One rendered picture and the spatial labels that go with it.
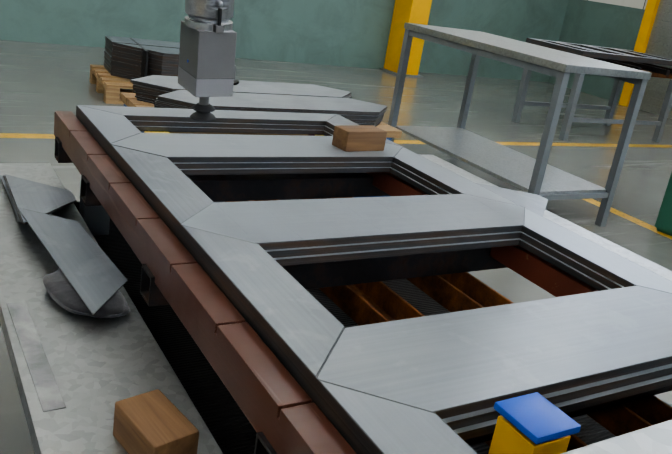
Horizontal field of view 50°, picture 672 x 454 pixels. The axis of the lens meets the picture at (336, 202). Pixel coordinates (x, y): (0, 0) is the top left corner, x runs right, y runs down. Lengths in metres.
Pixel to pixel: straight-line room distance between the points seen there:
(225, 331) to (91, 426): 0.21
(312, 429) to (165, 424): 0.22
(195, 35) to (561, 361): 0.71
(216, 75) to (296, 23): 8.03
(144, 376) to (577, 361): 0.59
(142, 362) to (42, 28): 7.32
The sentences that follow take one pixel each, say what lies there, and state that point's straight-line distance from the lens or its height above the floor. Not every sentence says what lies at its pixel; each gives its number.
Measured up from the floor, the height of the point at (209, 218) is 0.85.
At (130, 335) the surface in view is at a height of 0.68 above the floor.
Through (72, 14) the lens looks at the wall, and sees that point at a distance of 8.34.
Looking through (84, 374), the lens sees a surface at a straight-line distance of 1.09.
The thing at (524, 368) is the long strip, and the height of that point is 0.85.
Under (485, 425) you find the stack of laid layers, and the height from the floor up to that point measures 0.83.
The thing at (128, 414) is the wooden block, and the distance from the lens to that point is 0.93.
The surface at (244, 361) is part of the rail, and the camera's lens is 0.85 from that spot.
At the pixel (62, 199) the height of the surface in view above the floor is 0.72.
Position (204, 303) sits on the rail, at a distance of 0.97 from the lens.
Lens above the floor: 1.27
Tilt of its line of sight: 18 degrees down
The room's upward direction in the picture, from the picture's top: 9 degrees clockwise
